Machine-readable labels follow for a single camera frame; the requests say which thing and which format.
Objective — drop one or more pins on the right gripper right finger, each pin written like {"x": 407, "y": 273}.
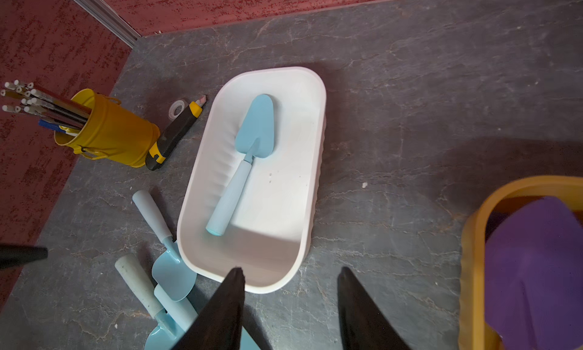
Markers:
{"x": 362, "y": 324}

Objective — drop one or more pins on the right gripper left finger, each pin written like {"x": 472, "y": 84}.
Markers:
{"x": 219, "y": 325}

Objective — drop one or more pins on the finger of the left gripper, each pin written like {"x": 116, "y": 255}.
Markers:
{"x": 19, "y": 255}

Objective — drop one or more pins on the light blue shovel back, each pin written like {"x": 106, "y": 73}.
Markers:
{"x": 169, "y": 269}

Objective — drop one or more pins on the light blue shovel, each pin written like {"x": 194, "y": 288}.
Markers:
{"x": 167, "y": 332}
{"x": 255, "y": 139}
{"x": 169, "y": 269}
{"x": 182, "y": 315}

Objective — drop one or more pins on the white storage box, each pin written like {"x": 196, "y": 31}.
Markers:
{"x": 269, "y": 235}

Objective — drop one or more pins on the yellow storage box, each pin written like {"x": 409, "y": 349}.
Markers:
{"x": 474, "y": 333}

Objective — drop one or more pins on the purple shovel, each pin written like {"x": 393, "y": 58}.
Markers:
{"x": 533, "y": 277}

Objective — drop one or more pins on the light blue shovel right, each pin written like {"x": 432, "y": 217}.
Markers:
{"x": 182, "y": 315}

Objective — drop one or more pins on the light blue shovel middle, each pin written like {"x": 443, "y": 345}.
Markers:
{"x": 167, "y": 332}

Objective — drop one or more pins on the yellow cup with pens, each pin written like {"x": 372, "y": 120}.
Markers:
{"x": 92, "y": 125}

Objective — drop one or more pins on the yellow black utility knife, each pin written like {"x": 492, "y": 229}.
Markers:
{"x": 170, "y": 137}

